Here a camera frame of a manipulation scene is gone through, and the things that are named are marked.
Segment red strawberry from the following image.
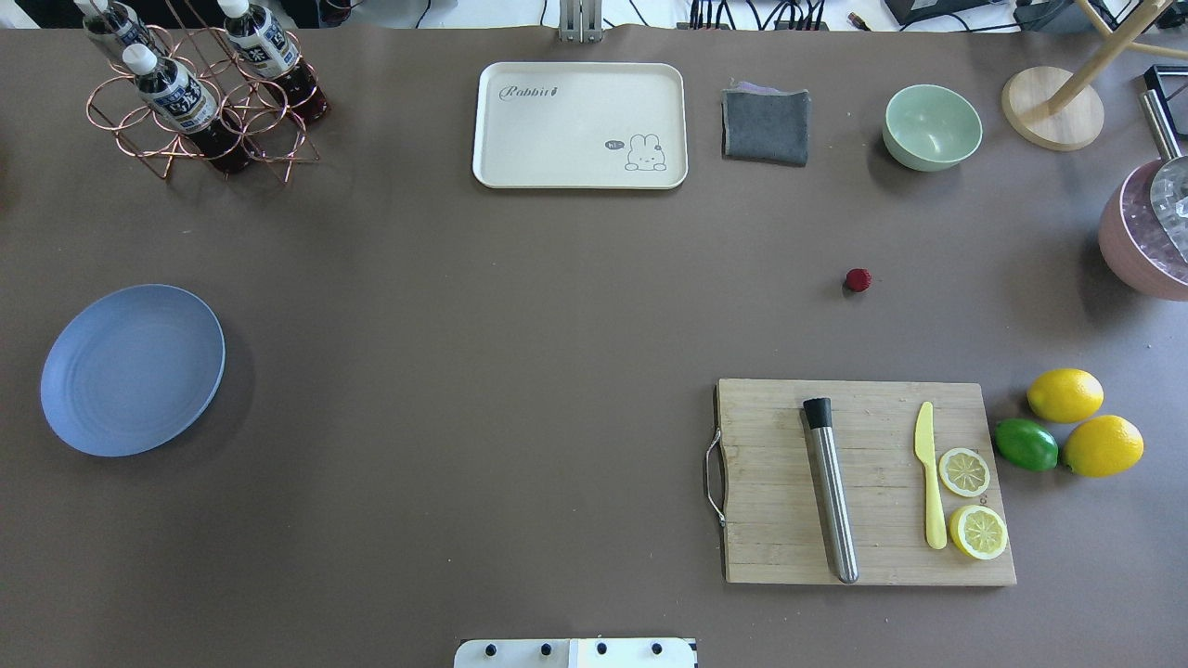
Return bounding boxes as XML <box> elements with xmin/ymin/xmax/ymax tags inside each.
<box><xmin>843</xmin><ymin>269</ymin><xmax>873</xmax><ymax>294</ymax></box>

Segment blue round plate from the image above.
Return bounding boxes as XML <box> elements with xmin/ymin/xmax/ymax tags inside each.
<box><xmin>42</xmin><ymin>284</ymin><xmax>226</xmax><ymax>456</ymax></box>

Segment cream rabbit tray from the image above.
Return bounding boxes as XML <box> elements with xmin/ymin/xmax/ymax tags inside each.
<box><xmin>470</xmin><ymin>62</ymin><xmax>689</xmax><ymax>190</ymax></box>

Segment wooden cutting board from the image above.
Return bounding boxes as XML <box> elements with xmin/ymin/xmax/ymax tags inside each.
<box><xmin>716</xmin><ymin>378</ymin><xmax>1015</xmax><ymax>587</ymax></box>

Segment steel muddler black tip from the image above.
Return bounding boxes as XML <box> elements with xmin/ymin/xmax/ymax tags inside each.
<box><xmin>802</xmin><ymin>397</ymin><xmax>859</xmax><ymax>585</ymax></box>

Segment grey folded cloth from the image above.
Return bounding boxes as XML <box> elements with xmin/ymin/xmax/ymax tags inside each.
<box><xmin>721</xmin><ymin>81</ymin><xmax>813</xmax><ymax>168</ymax></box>

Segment yellow plastic knife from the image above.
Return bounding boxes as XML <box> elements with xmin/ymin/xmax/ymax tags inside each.
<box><xmin>914</xmin><ymin>401</ymin><xmax>948</xmax><ymax>550</ymax></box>

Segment light green bowl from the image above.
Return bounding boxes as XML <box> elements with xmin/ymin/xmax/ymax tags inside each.
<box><xmin>881</xmin><ymin>84</ymin><xmax>982</xmax><ymax>174</ymax></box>

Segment tea bottle back right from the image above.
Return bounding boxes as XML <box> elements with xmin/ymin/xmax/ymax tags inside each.
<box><xmin>219</xmin><ymin>1</ymin><xmax>329</xmax><ymax>125</ymax></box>

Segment tea bottle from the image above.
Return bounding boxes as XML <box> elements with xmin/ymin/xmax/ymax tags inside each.
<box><xmin>122</xmin><ymin>44</ymin><xmax>253</xmax><ymax>174</ymax></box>
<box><xmin>219</xmin><ymin>1</ymin><xmax>329</xmax><ymax>125</ymax></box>
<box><xmin>75</xmin><ymin>0</ymin><xmax>170</xmax><ymax>69</ymax></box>

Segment green lime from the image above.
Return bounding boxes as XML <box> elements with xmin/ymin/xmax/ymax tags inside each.
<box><xmin>993</xmin><ymin>418</ymin><xmax>1060</xmax><ymax>472</ymax></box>

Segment yellow lemon upper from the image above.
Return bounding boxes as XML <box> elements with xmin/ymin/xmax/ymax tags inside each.
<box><xmin>1026</xmin><ymin>367</ymin><xmax>1104</xmax><ymax>424</ymax></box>

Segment yellow lemon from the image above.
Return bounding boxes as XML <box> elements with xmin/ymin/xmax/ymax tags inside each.
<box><xmin>1064</xmin><ymin>415</ymin><xmax>1144</xmax><ymax>478</ymax></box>
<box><xmin>1026</xmin><ymin>367</ymin><xmax>1104</xmax><ymax>424</ymax></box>

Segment tea bottle front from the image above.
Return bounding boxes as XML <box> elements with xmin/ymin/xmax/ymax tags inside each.
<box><xmin>122</xmin><ymin>44</ymin><xmax>253</xmax><ymax>174</ymax></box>

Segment wooden cup stand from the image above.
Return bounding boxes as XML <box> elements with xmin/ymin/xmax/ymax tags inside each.
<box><xmin>1001</xmin><ymin>1</ymin><xmax>1187</xmax><ymax>151</ymax></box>

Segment yellow lemon lower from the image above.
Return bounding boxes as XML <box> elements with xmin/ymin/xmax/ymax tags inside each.
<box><xmin>1064</xmin><ymin>415</ymin><xmax>1144</xmax><ymax>478</ymax></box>

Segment pink ice bucket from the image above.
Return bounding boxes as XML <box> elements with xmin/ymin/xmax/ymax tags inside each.
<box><xmin>1098</xmin><ymin>160</ymin><xmax>1187</xmax><ymax>302</ymax></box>

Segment tea bottle back left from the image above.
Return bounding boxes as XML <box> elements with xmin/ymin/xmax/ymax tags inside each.
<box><xmin>75</xmin><ymin>0</ymin><xmax>170</xmax><ymax>69</ymax></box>

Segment steel ice scoop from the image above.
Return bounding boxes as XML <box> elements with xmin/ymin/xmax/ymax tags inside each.
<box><xmin>1140</xmin><ymin>89</ymin><xmax>1187</xmax><ymax>261</ymax></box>

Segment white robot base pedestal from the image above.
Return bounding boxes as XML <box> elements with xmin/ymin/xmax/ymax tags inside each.
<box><xmin>453</xmin><ymin>636</ymin><xmax>699</xmax><ymax>667</ymax></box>

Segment copper wire bottle rack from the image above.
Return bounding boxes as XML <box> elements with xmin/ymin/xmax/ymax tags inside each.
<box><xmin>86</xmin><ymin>8</ymin><xmax>320</xmax><ymax>182</ymax></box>

